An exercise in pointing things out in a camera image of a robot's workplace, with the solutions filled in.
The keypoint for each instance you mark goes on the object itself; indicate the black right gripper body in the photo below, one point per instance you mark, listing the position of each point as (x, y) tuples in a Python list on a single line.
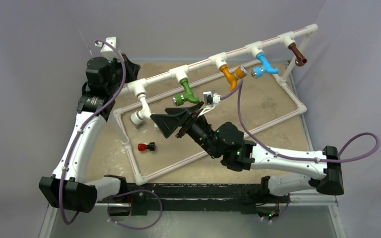
[(197, 130)]

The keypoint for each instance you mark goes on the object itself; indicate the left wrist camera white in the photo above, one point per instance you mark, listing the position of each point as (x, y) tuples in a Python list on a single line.
[(110, 49)]

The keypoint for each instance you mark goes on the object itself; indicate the white faucet chrome knob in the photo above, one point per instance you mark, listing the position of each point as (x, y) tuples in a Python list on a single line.
[(138, 117)]

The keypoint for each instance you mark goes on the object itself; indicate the orange faucet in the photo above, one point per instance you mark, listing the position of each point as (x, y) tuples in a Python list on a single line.
[(233, 78)]

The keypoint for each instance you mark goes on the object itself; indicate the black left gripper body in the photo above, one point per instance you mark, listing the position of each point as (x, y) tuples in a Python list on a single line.
[(117, 70)]

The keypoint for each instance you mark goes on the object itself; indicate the green faucet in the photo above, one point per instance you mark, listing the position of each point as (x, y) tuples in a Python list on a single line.
[(186, 96)]

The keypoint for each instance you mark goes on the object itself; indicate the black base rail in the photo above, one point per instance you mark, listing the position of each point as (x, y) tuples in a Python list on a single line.
[(246, 198)]

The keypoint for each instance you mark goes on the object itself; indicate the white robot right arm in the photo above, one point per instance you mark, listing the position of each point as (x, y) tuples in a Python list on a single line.
[(319, 170)]

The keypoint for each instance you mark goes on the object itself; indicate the aluminium table frame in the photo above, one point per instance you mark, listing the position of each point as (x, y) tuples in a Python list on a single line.
[(296, 199)]

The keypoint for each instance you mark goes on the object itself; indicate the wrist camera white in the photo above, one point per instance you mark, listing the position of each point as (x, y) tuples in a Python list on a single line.
[(211, 100), (110, 49)]

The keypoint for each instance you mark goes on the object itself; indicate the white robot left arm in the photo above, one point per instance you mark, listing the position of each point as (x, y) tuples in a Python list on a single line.
[(67, 183)]

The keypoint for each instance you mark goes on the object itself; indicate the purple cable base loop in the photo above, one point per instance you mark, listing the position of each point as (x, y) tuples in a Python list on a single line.
[(138, 209)]

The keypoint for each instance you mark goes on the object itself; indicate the blue faucet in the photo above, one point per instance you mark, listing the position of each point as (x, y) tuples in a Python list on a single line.
[(265, 68)]

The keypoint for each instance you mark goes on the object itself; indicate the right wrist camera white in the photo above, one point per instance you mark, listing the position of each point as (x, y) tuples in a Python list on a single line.
[(211, 100)]

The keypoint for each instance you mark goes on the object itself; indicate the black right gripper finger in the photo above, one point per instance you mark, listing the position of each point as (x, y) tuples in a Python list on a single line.
[(167, 123), (179, 110)]

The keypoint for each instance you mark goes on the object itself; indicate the brown faucet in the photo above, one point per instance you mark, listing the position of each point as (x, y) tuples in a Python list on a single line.
[(300, 59)]

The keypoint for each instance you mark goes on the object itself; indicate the red black faucet handle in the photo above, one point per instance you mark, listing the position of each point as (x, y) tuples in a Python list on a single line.
[(151, 146)]

